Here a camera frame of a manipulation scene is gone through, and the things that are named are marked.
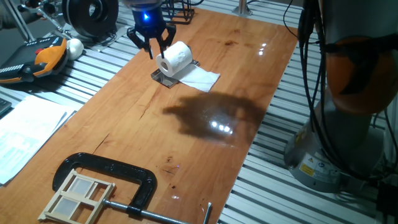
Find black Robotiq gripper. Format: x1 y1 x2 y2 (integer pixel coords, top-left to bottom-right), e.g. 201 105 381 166
126 6 177 60

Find white toilet paper roll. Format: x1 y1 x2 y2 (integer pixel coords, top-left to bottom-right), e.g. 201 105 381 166
155 40 221 93

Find metal paper roll holder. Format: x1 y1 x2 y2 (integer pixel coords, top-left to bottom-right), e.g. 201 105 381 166
150 59 201 90

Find white ball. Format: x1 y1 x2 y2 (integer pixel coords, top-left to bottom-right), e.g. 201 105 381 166
67 38 85 61

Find black round spool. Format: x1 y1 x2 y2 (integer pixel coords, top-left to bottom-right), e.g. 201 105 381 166
61 0 119 40

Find orange black teach pendant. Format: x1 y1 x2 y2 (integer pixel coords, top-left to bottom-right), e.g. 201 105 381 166
0 35 69 85

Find metal tripod stand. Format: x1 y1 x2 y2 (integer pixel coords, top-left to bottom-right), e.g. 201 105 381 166
2 0 68 43

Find black C-clamp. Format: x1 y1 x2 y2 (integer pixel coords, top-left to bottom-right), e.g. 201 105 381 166
52 152 213 224

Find white printed paper sheets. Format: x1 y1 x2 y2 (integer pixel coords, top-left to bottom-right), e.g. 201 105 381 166
0 95 77 186

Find metal base plate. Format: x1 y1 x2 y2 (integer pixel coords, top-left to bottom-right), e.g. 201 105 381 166
63 26 130 53

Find metal post with foot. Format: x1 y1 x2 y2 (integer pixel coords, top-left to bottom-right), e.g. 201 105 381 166
232 0 253 17

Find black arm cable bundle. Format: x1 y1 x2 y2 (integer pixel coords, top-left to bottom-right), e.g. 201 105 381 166
282 0 398 181

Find small wooden window frame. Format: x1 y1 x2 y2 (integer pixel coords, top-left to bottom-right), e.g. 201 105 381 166
37 169 116 224

